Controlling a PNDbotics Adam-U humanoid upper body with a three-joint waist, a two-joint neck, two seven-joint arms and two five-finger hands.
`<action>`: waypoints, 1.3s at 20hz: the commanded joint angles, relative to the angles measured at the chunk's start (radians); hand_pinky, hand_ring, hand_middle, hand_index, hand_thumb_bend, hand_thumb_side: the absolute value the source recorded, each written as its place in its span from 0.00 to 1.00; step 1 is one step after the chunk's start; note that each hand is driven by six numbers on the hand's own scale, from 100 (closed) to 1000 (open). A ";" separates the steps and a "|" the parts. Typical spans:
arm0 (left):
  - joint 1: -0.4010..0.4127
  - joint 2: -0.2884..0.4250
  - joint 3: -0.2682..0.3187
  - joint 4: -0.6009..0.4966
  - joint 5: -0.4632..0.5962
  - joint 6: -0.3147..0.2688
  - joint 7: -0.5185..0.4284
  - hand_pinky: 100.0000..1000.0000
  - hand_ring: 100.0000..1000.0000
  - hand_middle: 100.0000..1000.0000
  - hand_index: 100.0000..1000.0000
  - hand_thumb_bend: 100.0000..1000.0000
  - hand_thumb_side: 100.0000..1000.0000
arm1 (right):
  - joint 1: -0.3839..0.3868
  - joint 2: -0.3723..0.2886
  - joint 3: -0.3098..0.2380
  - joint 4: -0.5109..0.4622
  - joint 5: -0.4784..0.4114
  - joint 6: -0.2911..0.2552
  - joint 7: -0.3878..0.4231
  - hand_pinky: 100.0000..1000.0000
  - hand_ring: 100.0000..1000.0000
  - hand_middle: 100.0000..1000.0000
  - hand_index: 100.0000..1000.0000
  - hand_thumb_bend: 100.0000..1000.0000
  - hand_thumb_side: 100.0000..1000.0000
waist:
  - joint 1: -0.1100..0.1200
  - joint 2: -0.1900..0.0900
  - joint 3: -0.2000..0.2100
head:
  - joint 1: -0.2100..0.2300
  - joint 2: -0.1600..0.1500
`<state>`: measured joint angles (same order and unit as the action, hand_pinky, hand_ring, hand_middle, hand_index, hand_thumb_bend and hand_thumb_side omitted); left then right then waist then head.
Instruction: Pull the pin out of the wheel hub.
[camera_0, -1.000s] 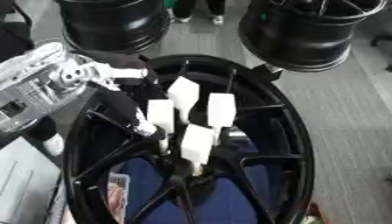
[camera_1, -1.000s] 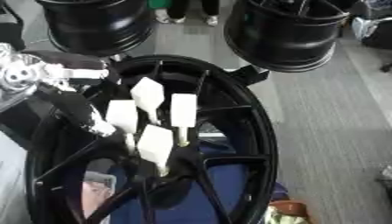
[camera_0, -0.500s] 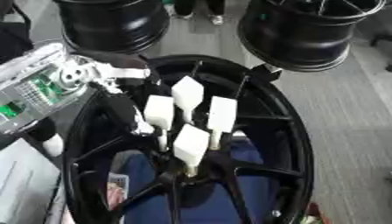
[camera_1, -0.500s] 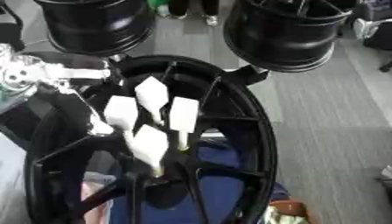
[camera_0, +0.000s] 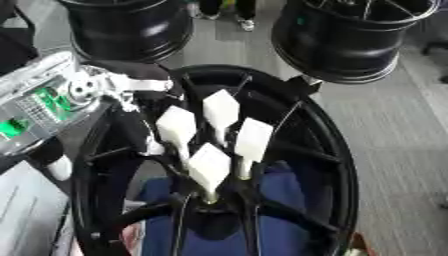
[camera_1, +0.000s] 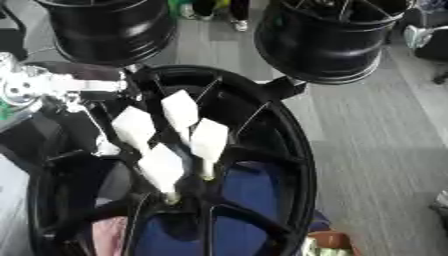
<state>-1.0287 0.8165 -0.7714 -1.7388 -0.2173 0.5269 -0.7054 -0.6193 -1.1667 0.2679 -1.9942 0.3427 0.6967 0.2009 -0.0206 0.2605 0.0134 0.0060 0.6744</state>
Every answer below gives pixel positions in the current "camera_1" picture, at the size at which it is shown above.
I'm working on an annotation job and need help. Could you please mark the green bag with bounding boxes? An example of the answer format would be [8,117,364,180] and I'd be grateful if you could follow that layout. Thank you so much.
[166,0,195,15]

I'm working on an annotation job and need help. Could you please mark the person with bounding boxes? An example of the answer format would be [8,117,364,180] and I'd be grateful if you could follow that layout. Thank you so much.
[178,0,252,33]

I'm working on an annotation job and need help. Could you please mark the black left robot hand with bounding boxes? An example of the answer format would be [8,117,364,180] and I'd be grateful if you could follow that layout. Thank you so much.
[35,61,146,158]

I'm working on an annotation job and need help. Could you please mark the black wheel rim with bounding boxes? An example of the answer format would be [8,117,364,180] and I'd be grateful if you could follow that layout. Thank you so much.
[253,0,417,85]
[33,0,179,67]

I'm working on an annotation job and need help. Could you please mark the black spoked wheel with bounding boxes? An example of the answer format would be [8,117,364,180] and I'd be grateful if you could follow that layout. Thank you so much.
[24,64,321,256]

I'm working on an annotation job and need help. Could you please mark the brown box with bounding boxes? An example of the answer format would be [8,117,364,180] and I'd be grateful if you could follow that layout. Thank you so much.
[301,229,364,256]

